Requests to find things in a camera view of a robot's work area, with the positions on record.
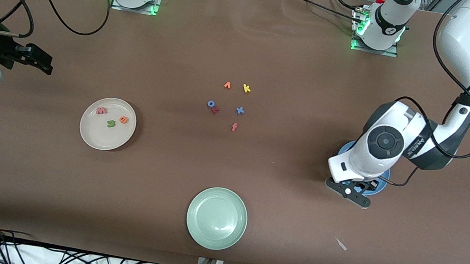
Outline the blue round plate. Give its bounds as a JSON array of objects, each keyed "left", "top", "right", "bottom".
[{"left": 331, "top": 138, "right": 395, "bottom": 200}]

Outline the beige round plate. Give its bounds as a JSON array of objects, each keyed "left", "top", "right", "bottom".
[{"left": 76, "top": 93, "right": 140, "bottom": 155}]

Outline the green round plate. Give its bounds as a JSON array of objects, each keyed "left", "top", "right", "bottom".
[{"left": 182, "top": 183, "right": 252, "bottom": 255}]

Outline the brown paper table cover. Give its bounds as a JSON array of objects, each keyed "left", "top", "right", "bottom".
[{"left": 0, "top": 0, "right": 470, "bottom": 264}]

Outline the black cable on table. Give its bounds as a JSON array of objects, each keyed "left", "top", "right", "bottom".
[{"left": 281, "top": 0, "right": 368, "bottom": 25}]

